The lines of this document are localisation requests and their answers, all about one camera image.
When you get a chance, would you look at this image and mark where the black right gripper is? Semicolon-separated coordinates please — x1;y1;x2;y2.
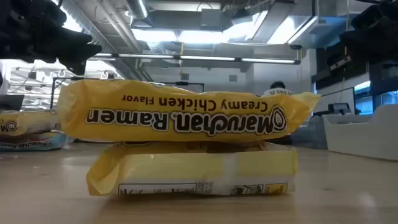
338;1;398;65

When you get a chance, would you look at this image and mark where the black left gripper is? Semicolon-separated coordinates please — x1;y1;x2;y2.
0;0;103;75

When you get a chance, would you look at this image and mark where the yellow Creamy Chicken ramen pack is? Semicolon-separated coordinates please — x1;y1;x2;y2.
0;110;62;137
86;141;299;197
55;79;322;143

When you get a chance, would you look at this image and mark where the black desk device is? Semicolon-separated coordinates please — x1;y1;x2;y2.
313;102;354;117

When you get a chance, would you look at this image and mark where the black monitor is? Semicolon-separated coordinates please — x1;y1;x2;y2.
0;94;25;111

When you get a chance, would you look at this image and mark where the person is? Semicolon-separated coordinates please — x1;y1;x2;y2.
262;81;294;96

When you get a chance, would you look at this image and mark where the white plastic bin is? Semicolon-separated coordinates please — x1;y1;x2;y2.
322;104;398;162

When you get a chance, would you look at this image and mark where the ceiling strip light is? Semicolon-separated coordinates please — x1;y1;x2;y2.
93;52;302;65

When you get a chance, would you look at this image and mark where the silver ventilation duct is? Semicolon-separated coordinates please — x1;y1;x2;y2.
126;0;149;20

